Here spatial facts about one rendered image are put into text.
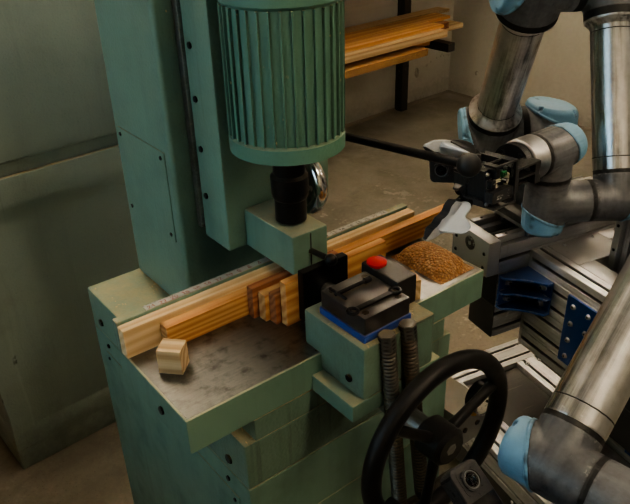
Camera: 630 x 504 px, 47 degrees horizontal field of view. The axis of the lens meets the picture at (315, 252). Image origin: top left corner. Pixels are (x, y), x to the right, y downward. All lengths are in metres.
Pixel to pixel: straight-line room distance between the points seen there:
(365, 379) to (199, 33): 0.56
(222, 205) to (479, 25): 3.99
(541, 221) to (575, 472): 0.57
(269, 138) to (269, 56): 0.12
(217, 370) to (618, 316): 0.55
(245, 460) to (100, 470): 1.19
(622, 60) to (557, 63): 3.39
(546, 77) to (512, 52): 3.36
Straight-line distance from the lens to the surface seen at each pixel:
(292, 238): 1.11
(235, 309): 1.16
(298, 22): 0.98
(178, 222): 1.27
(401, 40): 4.11
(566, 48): 4.72
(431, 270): 1.27
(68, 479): 2.27
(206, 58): 1.12
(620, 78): 1.37
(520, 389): 2.14
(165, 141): 1.22
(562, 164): 1.27
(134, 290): 1.47
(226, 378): 1.05
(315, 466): 1.23
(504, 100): 1.55
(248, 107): 1.02
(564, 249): 1.77
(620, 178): 1.35
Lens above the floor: 1.56
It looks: 30 degrees down
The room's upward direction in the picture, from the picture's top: 2 degrees counter-clockwise
